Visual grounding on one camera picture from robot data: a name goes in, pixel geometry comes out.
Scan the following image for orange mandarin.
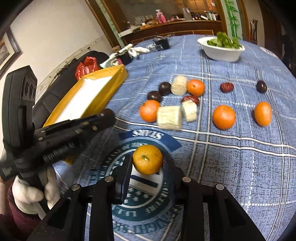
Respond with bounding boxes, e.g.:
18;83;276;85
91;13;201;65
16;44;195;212
132;145;163;175
254;101;272;126
139;100;161;123
212;105;236;130
187;79;205;96

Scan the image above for dark plum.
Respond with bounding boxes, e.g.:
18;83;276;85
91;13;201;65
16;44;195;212
256;80;267;93
159;82;171;96
147;91;163;103
100;108;116;127

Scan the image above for red jujube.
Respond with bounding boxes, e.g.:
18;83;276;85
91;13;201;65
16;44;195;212
220;82;234;93
181;95;199;105

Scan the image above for white gloved left hand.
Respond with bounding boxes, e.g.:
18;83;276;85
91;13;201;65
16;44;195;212
12;166;60;219

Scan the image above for black sofa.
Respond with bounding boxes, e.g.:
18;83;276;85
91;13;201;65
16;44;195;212
33;50;108;129

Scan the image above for white corn piece large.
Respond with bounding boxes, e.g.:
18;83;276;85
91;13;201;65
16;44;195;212
157;105;182;131

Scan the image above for white corn piece small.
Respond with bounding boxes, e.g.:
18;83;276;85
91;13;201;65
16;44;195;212
182;100;197;123

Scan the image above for yellow taped foam box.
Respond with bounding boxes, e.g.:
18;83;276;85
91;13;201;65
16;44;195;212
44;64;128;126

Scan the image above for blue plaid tablecloth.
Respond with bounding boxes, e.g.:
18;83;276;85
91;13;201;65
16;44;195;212
54;35;295;240

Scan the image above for white corn piece top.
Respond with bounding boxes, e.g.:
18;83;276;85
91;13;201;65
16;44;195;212
171;75;188;95

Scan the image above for red plastic bag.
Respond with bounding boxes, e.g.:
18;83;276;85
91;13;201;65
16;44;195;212
75;56;100;81

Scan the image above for white plush toy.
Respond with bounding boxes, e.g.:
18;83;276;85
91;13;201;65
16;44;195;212
99;44;150;68

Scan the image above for white bowl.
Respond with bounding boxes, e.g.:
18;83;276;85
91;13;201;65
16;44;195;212
197;36;245;62

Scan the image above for small black box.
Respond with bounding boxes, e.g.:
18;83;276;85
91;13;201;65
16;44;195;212
154;36;170;51

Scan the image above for wooden sideboard counter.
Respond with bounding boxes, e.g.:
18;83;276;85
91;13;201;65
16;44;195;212
121;20;227;45

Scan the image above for green lettuce leaves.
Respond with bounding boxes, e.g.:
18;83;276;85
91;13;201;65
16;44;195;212
207;32;242;49

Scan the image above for pink bottle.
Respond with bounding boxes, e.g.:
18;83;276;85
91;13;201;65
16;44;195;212
156;9;167;24

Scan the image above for framed wall picture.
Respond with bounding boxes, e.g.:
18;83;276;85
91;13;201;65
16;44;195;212
0;27;22;78

